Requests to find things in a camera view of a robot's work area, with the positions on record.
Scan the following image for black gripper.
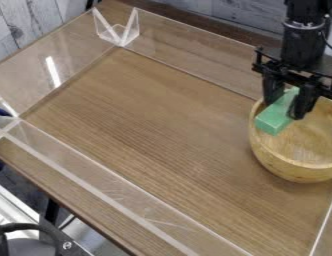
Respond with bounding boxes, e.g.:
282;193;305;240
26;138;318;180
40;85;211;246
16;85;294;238
253;21;332;120

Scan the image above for green rectangular block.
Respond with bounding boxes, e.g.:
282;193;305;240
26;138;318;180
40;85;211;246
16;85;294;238
254;87;300;136

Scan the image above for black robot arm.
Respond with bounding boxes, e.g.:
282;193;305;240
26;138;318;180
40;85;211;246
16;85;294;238
251;0;332;120

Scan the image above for light brown wooden bowl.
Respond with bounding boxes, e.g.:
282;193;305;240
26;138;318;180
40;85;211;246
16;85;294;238
249;98;332;183

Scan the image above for clear acrylic tray walls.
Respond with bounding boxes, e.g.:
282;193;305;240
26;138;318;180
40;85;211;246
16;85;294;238
0;8;332;256

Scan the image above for black table leg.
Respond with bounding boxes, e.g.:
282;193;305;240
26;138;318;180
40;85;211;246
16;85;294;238
44;199;60;225

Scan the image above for black metal bracket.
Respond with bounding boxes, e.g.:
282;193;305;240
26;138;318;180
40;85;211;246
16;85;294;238
39;218;94;256

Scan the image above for black cable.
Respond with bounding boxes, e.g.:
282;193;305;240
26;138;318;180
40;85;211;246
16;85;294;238
0;222;54;256

